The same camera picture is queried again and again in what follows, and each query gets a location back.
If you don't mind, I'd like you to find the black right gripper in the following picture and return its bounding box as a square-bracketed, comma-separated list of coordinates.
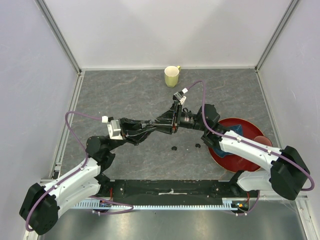
[149, 100, 208, 136]

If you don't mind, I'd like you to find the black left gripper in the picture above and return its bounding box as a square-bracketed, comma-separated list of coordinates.
[106, 116, 158, 152]

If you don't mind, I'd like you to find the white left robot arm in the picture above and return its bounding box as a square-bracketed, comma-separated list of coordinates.
[19, 116, 156, 235]

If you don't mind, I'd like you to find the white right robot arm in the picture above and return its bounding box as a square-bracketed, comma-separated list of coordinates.
[150, 101, 315, 200]

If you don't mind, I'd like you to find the pale green mug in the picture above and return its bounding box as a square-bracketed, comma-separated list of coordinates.
[164, 65, 181, 88]

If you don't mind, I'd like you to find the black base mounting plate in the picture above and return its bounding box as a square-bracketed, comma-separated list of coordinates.
[96, 179, 258, 204]

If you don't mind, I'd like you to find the blue leaf-shaped dish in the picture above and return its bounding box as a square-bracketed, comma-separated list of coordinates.
[213, 124, 243, 158]

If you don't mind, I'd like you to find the red round plate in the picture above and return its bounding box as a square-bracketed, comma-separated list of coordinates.
[208, 117, 264, 173]

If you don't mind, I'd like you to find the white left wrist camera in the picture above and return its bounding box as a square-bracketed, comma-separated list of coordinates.
[101, 115, 124, 140]

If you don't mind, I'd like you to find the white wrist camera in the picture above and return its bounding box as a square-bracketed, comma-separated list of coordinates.
[101, 115, 124, 140]
[172, 87, 188, 106]

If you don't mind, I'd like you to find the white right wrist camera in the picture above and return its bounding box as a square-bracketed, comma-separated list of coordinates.
[172, 87, 188, 106]

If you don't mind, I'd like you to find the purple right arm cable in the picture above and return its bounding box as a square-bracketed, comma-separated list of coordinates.
[186, 79, 316, 217]

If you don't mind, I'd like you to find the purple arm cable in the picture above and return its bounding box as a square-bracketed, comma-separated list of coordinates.
[186, 79, 316, 217]
[24, 111, 136, 232]

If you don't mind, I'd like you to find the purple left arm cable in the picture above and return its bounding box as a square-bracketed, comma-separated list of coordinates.
[24, 111, 136, 232]

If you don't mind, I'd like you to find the white slotted cable duct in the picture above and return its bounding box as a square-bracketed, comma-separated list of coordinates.
[72, 195, 247, 213]

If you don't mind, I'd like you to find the aluminium frame post left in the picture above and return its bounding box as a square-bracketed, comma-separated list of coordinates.
[35, 0, 82, 75]

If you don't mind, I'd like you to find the aluminium frame post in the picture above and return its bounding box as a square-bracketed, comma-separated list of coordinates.
[35, 0, 82, 75]
[254, 0, 301, 73]

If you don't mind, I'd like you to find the aluminium frame post right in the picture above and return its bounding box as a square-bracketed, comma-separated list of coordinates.
[254, 0, 301, 73]

